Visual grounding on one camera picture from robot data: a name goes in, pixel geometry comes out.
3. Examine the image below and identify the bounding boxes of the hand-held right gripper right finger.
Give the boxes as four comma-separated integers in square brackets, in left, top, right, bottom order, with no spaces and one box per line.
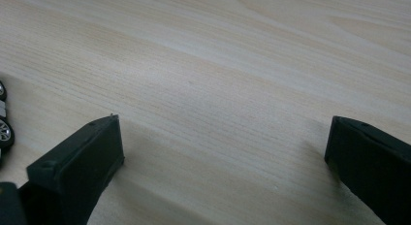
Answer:
[324,115,411,225]

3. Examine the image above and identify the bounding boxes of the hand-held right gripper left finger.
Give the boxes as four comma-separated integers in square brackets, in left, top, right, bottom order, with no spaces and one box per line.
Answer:
[18,113,126,225]

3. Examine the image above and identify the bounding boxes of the white toy car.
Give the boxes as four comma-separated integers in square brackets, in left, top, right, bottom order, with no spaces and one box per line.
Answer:
[0,80,16,166]

